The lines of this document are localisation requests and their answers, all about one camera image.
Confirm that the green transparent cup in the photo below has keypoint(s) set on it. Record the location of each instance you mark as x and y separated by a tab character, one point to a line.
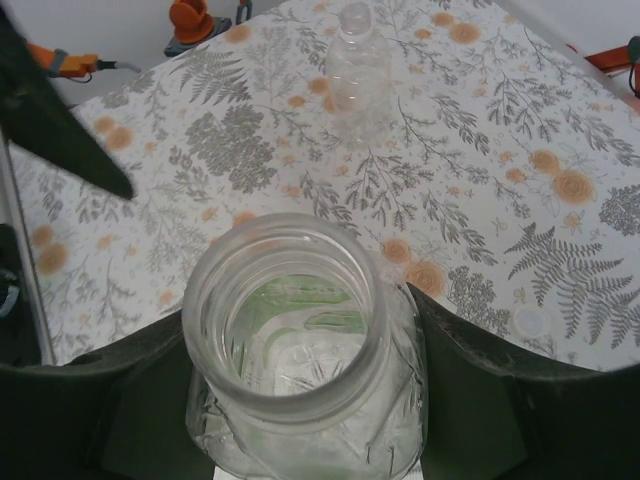
300	410

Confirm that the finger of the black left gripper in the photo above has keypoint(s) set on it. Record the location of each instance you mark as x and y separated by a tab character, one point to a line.
50	115

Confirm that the floral patterned tablecloth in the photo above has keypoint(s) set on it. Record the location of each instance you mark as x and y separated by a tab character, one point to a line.
450	175

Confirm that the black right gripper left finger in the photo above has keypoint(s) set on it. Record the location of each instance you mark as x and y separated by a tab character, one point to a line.
60	420

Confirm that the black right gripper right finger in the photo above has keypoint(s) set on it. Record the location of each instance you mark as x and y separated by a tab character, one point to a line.
550	420

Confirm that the white bottle cap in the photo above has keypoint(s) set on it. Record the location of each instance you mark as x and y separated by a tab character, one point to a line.
530	321

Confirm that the clear unlabelled plastic bottle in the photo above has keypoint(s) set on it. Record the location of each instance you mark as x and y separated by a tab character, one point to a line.
357	75

